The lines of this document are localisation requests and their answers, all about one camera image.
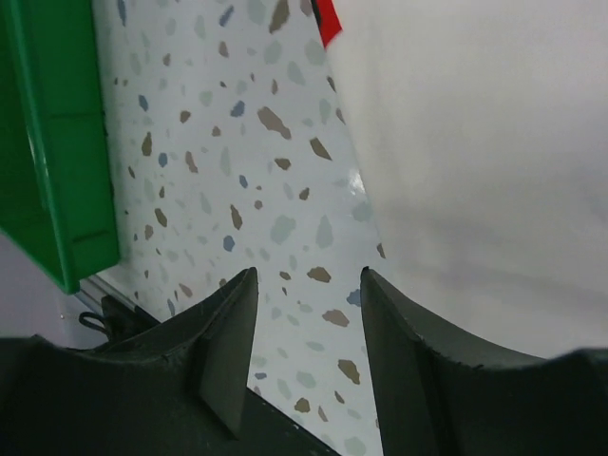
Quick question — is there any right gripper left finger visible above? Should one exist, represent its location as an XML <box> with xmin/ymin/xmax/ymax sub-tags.
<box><xmin>1</xmin><ymin>268</ymin><xmax>258</xmax><ymax>455</ymax></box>

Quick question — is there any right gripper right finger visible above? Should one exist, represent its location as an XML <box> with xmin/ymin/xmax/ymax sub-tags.
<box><xmin>360</xmin><ymin>268</ymin><xmax>607</xmax><ymax>455</ymax></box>

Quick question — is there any white t shirt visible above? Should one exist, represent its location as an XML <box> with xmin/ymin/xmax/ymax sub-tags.
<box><xmin>314</xmin><ymin>0</ymin><xmax>607</xmax><ymax>357</ymax></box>

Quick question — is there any green plastic tray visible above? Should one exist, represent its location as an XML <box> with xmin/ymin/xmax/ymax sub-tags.
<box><xmin>1</xmin><ymin>1</ymin><xmax>120</xmax><ymax>294</ymax></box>

